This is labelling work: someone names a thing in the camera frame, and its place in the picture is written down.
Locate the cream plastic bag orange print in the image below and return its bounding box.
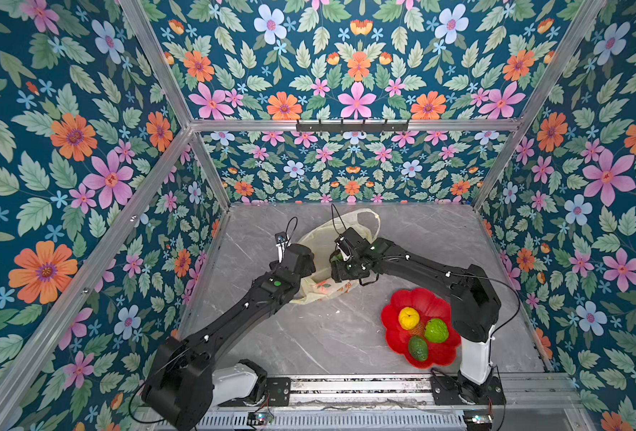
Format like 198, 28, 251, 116
290, 208, 381, 305

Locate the yellow lemon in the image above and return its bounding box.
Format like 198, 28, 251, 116
398, 307, 420, 332

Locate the red flower-shaped plate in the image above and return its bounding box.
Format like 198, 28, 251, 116
381, 288, 462, 369

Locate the green avocado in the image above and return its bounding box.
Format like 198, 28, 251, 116
408, 336, 429, 363

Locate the green bell pepper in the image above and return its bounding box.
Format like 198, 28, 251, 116
424, 318, 449, 344

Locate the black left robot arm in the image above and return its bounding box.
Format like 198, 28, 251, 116
140, 244, 315, 430

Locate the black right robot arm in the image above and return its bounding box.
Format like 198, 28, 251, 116
330, 228, 502, 404

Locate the small circuit board left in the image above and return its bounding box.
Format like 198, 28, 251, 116
246, 412, 274, 427

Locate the small circuit board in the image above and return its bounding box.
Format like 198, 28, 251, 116
246, 412, 274, 427
463, 412, 493, 431

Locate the small circuit board right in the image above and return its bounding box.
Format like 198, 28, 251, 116
463, 412, 493, 431

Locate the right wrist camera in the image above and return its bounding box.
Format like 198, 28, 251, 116
335, 236, 353, 262

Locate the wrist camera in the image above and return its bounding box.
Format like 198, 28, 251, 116
274, 231, 290, 262
335, 236, 353, 262

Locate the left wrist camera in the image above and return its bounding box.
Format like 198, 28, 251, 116
274, 231, 290, 262

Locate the black hook rail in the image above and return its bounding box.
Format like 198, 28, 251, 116
295, 120, 410, 134

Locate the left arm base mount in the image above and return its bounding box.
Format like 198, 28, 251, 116
211, 359, 292, 408

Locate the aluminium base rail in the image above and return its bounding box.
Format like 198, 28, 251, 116
193, 373, 595, 430

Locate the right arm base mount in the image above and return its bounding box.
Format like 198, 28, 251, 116
430, 368, 506, 406

